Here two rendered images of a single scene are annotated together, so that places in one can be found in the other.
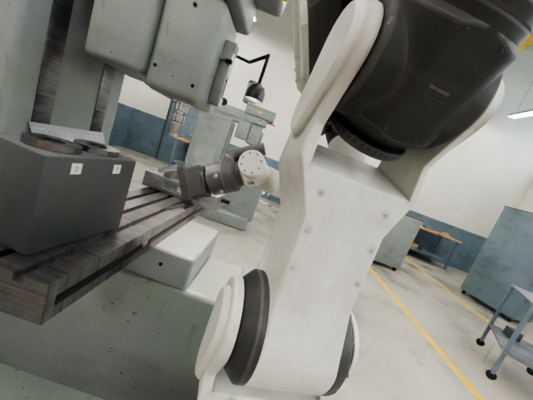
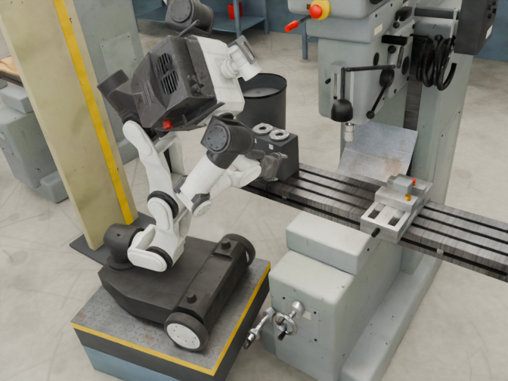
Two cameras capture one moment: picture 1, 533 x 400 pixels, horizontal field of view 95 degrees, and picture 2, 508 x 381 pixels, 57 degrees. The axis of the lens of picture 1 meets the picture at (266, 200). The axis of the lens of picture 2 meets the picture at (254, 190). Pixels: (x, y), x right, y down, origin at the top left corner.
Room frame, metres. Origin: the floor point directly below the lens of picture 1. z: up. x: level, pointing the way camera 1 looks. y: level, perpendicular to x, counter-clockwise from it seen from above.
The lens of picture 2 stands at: (1.61, -1.08, 2.15)
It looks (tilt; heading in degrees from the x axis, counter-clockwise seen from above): 36 degrees down; 130
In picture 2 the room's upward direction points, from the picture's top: 6 degrees counter-clockwise
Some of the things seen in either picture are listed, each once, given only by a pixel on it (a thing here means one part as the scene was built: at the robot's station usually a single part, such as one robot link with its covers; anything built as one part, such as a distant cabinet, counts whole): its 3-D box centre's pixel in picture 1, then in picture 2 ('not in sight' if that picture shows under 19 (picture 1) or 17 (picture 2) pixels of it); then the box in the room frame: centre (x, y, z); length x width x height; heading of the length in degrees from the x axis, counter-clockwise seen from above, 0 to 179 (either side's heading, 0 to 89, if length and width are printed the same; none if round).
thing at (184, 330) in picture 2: not in sight; (186, 332); (0.50, -0.32, 0.50); 0.20 x 0.05 x 0.20; 13
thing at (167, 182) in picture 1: (187, 185); (398, 202); (1.13, 0.37, 0.98); 0.35 x 0.15 x 0.11; 89
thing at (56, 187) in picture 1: (68, 187); (272, 150); (0.50, 0.41, 1.03); 0.22 x 0.12 x 0.20; 173
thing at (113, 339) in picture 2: not in sight; (181, 315); (0.21, -0.11, 0.20); 0.78 x 0.68 x 0.40; 13
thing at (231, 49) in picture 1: (223, 75); (337, 91); (0.90, 0.29, 1.45); 0.04 x 0.04 x 0.21; 1
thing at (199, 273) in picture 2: not in sight; (165, 262); (0.21, -0.12, 0.59); 0.64 x 0.52 x 0.33; 13
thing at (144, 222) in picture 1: (159, 208); (361, 205); (0.96, 0.40, 0.89); 1.24 x 0.23 x 0.08; 1
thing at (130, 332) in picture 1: (128, 314); (342, 277); (0.90, 0.38, 0.43); 0.81 x 0.32 x 0.60; 91
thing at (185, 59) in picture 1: (194, 55); (352, 72); (0.90, 0.41, 1.47); 0.21 x 0.19 x 0.32; 1
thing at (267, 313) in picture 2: not in sight; (259, 326); (0.76, -0.13, 0.51); 0.22 x 0.06 x 0.06; 91
